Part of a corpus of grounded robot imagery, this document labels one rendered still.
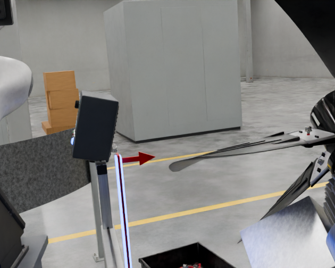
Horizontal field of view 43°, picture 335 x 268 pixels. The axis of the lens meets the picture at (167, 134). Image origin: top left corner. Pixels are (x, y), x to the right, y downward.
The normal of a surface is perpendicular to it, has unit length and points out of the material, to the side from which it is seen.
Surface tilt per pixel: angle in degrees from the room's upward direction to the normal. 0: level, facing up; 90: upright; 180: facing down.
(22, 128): 90
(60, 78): 90
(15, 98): 123
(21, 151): 90
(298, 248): 55
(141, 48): 90
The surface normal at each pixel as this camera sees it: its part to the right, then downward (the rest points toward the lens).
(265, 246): -0.60, -0.41
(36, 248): -0.07, -0.98
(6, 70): 0.26, -0.51
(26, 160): 0.77, 0.06
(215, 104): 0.35, 0.14
